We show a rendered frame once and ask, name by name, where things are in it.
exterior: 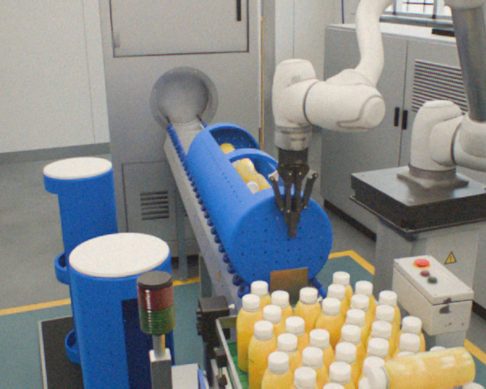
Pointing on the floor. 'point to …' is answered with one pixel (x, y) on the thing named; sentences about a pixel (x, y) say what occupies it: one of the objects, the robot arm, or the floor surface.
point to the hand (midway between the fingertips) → (292, 223)
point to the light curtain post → (267, 47)
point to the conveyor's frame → (214, 369)
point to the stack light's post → (161, 371)
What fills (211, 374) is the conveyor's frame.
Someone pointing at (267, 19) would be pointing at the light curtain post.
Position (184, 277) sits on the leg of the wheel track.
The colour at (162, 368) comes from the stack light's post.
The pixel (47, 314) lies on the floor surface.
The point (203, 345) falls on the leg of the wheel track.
